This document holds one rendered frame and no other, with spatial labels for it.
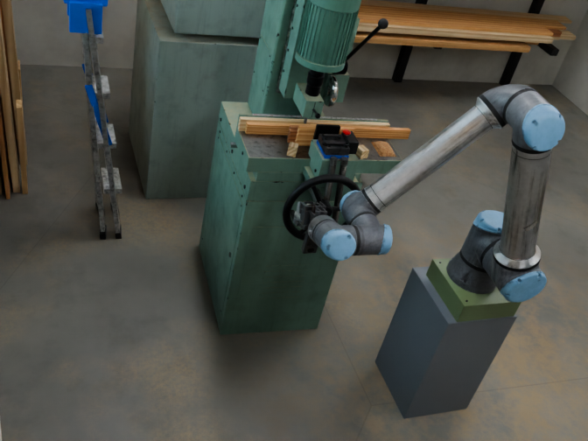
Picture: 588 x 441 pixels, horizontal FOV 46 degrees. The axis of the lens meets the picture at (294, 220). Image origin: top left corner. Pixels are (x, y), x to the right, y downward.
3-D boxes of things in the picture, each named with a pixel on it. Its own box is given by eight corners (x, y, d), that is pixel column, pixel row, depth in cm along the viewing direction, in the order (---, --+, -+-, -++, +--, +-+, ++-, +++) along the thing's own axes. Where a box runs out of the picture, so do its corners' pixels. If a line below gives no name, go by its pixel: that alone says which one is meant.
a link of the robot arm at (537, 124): (520, 265, 248) (548, 81, 199) (546, 300, 235) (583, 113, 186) (480, 277, 246) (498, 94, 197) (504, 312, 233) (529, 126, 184)
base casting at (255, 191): (245, 201, 255) (249, 180, 249) (217, 119, 297) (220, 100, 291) (358, 201, 269) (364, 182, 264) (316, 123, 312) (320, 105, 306)
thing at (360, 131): (245, 134, 255) (247, 124, 252) (244, 130, 256) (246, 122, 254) (408, 139, 276) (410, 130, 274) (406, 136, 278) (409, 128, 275)
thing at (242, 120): (238, 130, 256) (241, 119, 253) (237, 128, 257) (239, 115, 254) (387, 136, 275) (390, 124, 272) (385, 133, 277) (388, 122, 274)
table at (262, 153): (250, 187, 239) (254, 173, 236) (233, 139, 262) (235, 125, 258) (409, 189, 259) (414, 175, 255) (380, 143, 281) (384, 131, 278)
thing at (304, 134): (295, 145, 255) (299, 128, 251) (294, 143, 257) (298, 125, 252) (350, 147, 262) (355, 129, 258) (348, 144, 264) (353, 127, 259)
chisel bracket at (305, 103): (301, 122, 253) (306, 101, 248) (291, 101, 263) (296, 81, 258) (320, 122, 255) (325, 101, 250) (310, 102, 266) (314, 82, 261)
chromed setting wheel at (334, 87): (327, 113, 268) (334, 83, 261) (318, 96, 277) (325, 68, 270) (334, 113, 269) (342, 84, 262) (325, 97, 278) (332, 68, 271)
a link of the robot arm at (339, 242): (356, 262, 203) (325, 263, 199) (340, 247, 214) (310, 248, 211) (360, 231, 200) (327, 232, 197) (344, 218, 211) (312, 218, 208)
